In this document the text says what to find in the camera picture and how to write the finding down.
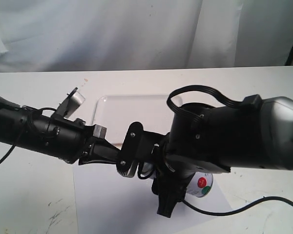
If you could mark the white backdrop cloth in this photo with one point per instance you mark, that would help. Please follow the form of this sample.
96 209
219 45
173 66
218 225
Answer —
105 35

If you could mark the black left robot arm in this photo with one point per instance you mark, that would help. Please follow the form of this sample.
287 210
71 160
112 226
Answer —
28 128

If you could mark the white paper sheet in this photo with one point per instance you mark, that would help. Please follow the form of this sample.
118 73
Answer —
108 203

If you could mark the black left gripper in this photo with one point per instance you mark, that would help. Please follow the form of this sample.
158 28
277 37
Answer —
72 143

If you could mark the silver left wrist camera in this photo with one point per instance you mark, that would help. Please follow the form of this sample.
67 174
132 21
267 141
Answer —
70 104

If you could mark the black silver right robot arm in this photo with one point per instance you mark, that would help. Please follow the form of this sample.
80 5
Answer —
259 136

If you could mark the white plastic tray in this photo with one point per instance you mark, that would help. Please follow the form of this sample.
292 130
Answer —
117 112

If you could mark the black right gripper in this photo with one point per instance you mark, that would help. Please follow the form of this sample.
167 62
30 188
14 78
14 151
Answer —
169 183

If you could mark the white dotted spray can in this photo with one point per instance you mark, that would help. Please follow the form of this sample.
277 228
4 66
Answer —
199 184

